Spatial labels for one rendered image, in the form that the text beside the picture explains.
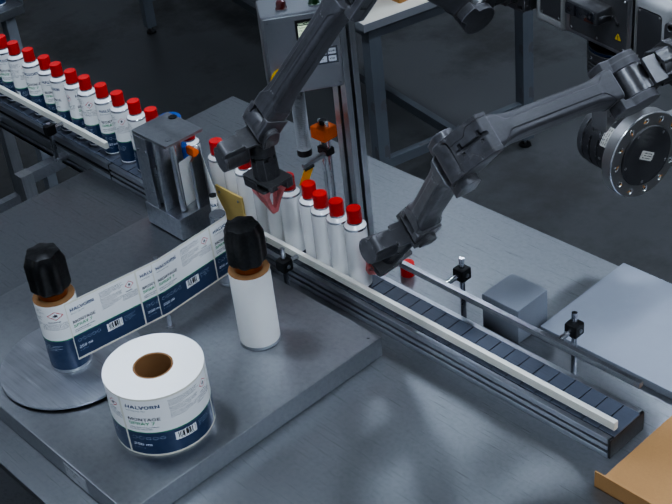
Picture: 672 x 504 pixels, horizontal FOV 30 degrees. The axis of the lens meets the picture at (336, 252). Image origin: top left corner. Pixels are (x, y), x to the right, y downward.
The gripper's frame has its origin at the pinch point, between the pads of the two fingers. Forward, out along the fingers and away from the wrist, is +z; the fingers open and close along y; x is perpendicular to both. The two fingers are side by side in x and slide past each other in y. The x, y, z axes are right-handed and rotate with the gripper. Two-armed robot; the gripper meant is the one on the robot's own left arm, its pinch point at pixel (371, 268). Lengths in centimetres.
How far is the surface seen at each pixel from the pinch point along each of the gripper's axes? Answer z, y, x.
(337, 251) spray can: 2.4, 2.9, -7.8
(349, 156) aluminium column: -2.2, -12.2, -24.1
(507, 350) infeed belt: -19.1, -1.9, 32.0
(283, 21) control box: -26, -3, -51
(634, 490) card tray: -41, 10, 66
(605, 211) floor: 106, -166, 17
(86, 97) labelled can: 60, 1, -89
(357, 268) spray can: 0.9, 2.4, -2.0
